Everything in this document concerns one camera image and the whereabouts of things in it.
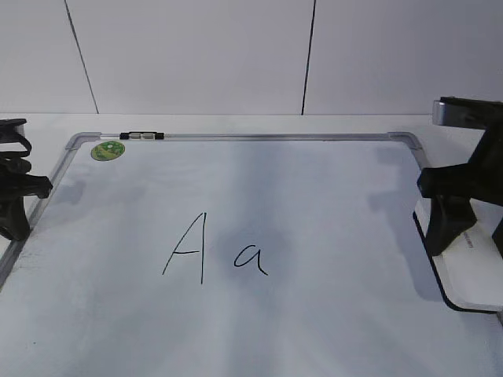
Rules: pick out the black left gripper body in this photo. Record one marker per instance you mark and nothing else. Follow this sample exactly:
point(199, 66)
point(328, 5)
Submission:
point(16, 182)

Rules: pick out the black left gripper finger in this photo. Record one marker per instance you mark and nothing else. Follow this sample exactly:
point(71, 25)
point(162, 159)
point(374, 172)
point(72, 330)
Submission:
point(14, 222)

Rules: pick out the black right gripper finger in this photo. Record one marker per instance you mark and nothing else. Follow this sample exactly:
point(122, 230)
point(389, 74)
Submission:
point(450, 216)
point(497, 237)

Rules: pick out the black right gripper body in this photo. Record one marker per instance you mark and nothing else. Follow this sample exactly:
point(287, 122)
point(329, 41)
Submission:
point(451, 188)

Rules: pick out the white eraser with black felt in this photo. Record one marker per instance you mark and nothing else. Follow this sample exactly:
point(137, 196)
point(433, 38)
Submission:
point(469, 271)

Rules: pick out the white board with grey frame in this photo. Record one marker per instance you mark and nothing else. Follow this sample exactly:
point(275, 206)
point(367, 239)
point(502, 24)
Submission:
point(236, 256)

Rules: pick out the black silver hanging clip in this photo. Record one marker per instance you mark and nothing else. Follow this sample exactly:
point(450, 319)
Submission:
point(141, 136)

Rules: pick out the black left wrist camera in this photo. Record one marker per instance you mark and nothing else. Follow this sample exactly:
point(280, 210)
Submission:
point(11, 131)

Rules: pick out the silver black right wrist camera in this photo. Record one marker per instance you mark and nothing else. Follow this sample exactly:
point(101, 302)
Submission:
point(466, 113)

